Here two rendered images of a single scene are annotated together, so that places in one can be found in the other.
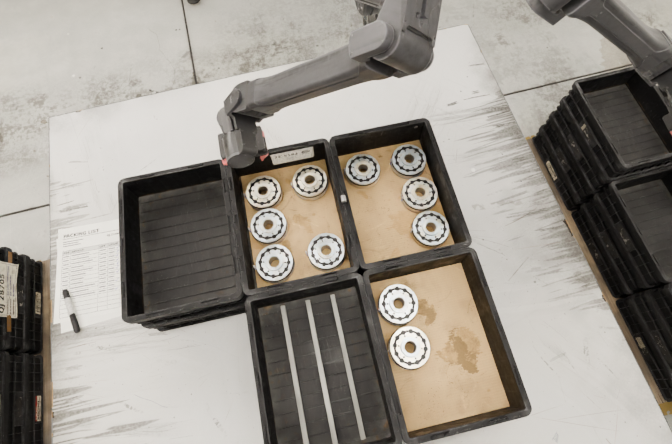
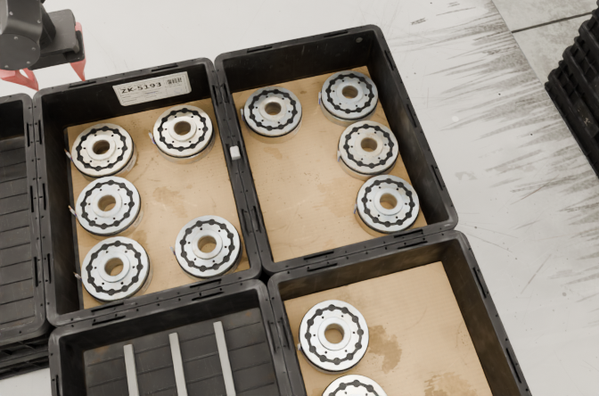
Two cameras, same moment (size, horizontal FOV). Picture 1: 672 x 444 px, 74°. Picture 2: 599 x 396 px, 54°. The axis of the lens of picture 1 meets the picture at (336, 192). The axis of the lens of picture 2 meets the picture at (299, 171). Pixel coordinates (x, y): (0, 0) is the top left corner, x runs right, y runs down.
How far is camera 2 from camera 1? 0.32 m
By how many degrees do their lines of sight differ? 4
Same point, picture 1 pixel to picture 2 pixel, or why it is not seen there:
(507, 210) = (512, 180)
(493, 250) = (493, 244)
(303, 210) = (172, 180)
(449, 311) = (424, 346)
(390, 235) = (320, 218)
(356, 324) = (260, 375)
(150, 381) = not seen: outside the picture
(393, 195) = (324, 152)
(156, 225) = not seen: outside the picture
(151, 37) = not seen: outside the picture
